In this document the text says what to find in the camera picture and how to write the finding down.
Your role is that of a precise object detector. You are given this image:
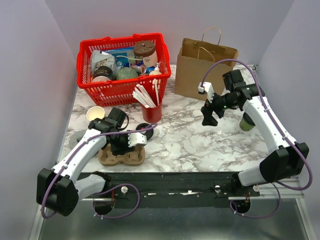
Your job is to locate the white snack bag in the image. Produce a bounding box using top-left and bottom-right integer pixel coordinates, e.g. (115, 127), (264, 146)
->
(90, 50), (116, 75)

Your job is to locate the cream pump bottle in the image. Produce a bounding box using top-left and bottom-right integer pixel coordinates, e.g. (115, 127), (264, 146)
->
(149, 62), (162, 76)

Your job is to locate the blue box in basket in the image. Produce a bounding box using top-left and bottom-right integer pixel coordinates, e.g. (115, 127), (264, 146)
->
(103, 46), (136, 67)

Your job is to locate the brown paper bag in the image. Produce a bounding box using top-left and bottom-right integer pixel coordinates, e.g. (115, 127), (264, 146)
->
(174, 27), (239, 101)

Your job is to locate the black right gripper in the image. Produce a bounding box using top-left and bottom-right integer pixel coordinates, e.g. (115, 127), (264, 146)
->
(200, 88), (238, 127)

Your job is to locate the red blue drink can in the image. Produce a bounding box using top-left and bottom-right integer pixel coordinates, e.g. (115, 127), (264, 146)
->
(131, 63), (147, 74)

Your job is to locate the brown cardboard cup carrier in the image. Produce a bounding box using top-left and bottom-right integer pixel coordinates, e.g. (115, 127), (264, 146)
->
(97, 144), (146, 167)

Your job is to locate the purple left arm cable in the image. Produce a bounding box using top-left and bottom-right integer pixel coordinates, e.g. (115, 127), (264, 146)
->
(40, 122), (158, 220)

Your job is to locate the red cup holder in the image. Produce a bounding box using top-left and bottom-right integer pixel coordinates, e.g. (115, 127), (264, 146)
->
(141, 98), (162, 124)

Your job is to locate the stack of green paper cups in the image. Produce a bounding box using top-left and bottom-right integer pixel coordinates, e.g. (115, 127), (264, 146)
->
(86, 106), (106, 122)

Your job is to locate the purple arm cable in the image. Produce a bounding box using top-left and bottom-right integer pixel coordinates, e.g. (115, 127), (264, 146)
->
(40, 122), (158, 220)
(200, 58), (313, 219)

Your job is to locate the red plastic shopping basket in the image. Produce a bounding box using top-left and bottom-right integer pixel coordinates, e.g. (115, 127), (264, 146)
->
(76, 32), (172, 107)

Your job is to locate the dark instant noodle cup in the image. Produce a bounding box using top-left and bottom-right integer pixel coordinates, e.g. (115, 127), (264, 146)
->
(91, 65), (113, 83)

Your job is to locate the brown lid paper tub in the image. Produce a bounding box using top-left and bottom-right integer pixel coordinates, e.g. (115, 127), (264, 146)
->
(133, 40), (158, 68)

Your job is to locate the green netted melon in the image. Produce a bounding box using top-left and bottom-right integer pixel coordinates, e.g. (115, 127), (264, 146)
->
(115, 67), (139, 81)

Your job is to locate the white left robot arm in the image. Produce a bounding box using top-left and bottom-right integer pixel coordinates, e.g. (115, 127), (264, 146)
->
(36, 108), (134, 219)

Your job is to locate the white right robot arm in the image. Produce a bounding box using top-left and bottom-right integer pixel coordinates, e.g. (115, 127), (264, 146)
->
(198, 70), (309, 196)

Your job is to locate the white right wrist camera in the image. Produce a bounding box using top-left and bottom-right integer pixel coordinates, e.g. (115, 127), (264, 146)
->
(198, 82), (215, 103)

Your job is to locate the green paper coffee cup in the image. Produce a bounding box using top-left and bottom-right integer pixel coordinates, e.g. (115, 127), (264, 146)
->
(239, 118), (255, 132)

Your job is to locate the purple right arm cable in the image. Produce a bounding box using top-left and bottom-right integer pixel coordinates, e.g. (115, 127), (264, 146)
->
(200, 58), (313, 219)

